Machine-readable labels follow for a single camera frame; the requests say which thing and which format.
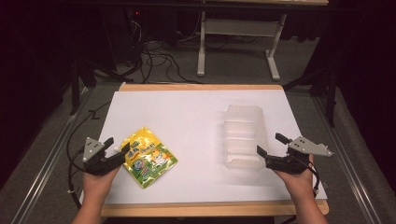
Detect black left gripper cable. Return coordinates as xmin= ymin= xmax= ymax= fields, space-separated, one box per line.
xmin=65 ymin=101 xmax=112 ymax=210

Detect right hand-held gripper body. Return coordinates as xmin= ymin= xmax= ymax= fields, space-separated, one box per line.
xmin=264 ymin=135 xmax=334 ymax=175

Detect black floor cables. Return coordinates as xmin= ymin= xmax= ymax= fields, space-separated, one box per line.
xmin=125 ymin=18 xmax=205 ymax=85

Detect black computer tower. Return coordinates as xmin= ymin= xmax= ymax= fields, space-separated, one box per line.
xmin=124 ymin=8 xmax=180 ymax=50

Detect clear plastic container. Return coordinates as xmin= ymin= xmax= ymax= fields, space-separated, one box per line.
xmin=222 ymin=104 xmax=269 ymax=171

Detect black tripod stand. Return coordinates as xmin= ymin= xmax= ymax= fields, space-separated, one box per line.
xmin=68 ymin=52 xmax=134 ymax=117
xmin=282 ymin=59 xmax=340 ymax=129

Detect yellow snack pouch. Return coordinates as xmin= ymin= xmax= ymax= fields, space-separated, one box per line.
xmin=120 ymin=126 xmax=179 ymax=189

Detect person's left hand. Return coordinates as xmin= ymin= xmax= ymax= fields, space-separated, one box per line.
xmin=81 ymin=165 xmax=121 ymax=200

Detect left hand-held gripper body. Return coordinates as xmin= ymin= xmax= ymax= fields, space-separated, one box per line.
xmin=81 ymin=136 xmax=126 ymax=176

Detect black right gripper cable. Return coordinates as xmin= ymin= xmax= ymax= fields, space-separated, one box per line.
xmin=299 ymin=157 xmax=320 ymax=198

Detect white table sheet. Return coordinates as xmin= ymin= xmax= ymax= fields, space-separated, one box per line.
xmin=79 ymin=90 xmax=329 ymax=205

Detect aluminium floor rail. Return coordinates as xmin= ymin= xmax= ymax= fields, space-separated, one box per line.
xmin=10 ymin=86 xmax=92 ymax=224
xmin=312 ymin=96 xmax=396 ymax=224

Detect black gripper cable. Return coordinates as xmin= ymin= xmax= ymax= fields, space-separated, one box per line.
xmin=65 ymin=101 xmax=112 ymax=210
xmin=299 ymin=157 xmax=320 ymax=198

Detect white metal desk frame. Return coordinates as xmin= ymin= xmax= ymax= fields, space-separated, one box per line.
xmin=196 ymin=10 xmax=288 ymax=82

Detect person's right hand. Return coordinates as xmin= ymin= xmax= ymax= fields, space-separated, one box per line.
xmin=274 ymin=153 xmax=316 ymax=198

